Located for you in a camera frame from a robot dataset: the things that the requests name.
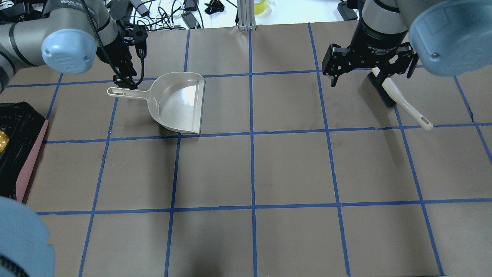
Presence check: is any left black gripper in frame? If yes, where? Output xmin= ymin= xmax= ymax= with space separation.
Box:
xmin=96 ymin=21 xmax=148 ymax=90

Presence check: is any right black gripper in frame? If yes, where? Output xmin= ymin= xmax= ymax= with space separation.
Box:
xmin=322 ymin=23 xmax=419 ymax=87

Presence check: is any white hand brush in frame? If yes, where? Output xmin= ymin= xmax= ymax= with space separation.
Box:
xmin=367 ymin=68 xmax=434 ymax=131

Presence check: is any beige plastic dustpan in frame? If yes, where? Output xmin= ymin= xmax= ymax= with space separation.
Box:
xmin=107 ymin=72 xmax=206 ymax=134

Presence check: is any orange yellow potato toy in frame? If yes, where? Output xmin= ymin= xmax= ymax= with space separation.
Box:
xmin=0 ymin=130 xmax=10 ymax=153

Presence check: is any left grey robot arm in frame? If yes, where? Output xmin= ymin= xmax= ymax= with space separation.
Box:
xmin=1 ymin=0 xmax=148 ymax=91

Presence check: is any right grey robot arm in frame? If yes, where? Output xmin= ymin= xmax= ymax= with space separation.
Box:
xmin=322 ymin=0 xmax=491 ymax=80

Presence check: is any bin with black bag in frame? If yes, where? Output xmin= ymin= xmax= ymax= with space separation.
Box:
xmin=0 ymin=102 xmax=48 ymax=203

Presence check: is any yellow tape roll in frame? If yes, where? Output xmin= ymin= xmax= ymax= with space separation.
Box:
xmin=254 ymin=0 xmax=268 ymax=15

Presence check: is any aluminium frame post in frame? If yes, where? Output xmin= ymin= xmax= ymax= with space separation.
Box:
xmin=237 ymin=0 xmax=257 ymax=30

